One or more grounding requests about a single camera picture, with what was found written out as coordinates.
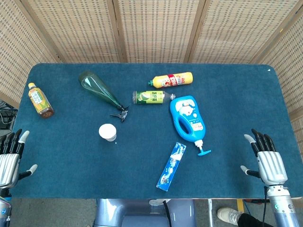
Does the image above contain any blue felt table cover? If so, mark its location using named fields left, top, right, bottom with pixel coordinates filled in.
left=9, top=62, right=303, bottom=200

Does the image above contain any blue pump detergent bottle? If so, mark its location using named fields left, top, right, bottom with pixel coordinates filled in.
left=169, top=95, right=212, bottom=157

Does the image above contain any white sneaker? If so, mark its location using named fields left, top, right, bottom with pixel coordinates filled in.
left=217, top=207, right=242, bottom=227

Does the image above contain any woven bamboo folding screen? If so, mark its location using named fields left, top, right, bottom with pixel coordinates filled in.
left=0, top=0, right=303, bottom=152

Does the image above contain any white paper cup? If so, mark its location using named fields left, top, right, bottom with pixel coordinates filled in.
left=98, top=123, right=117, bottom=142

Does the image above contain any green spray bottle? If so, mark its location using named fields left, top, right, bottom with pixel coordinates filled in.
left=78, top=70, right=130, bottom=122

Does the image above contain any black cables bundle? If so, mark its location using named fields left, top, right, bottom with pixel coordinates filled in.
left=0, top=99, right=19, bottom=130

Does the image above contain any tea bottle with yellow label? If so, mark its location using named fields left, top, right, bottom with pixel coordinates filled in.
left=27, top=82, right=55, bottom=119

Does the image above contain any grey robot torso base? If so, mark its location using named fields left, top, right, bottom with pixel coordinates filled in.
left=93, top=198, right=197, bottom=227

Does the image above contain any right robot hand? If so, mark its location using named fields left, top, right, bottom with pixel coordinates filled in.
left=240, top=128, right=288, bottom=186

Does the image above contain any yellow dish soap bottle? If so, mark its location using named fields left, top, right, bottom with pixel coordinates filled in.
left=147, top=71, right=194, bottom=88

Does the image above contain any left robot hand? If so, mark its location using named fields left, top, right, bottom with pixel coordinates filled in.
left=0, top=129, right=38, bottom=190

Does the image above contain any black trouser leg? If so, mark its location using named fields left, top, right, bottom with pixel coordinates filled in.
left=237, top=212, right=276, bottom=227

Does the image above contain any clear bottle with green label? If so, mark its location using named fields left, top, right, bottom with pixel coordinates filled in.
left=132, top=90, right=177, bottom=105

